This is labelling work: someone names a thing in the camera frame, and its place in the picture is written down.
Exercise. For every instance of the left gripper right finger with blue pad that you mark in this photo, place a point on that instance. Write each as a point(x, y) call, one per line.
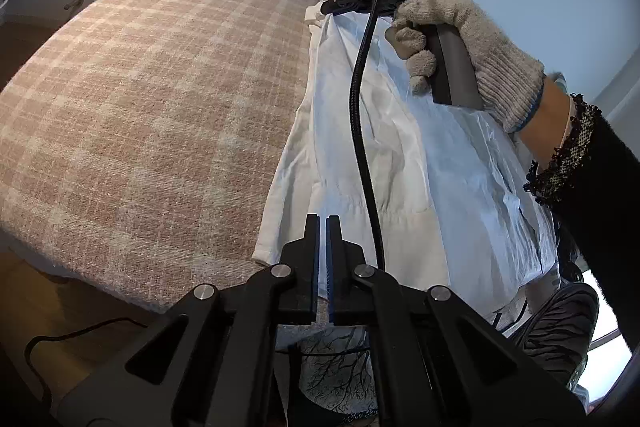
point(363, 295)

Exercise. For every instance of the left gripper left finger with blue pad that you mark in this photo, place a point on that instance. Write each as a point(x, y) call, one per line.
point(229, 378)

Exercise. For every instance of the white shirt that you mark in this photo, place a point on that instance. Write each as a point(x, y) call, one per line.
point(448, 182)

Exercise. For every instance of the right forearm black sleeve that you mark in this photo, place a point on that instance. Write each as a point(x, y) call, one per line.
point(589, 179)

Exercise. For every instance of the right hand grey knit glove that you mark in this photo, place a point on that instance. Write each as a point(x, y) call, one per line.
point(510, 82)

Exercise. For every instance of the beige plaid bed blanket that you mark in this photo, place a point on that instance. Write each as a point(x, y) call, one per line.
point(138, 144)

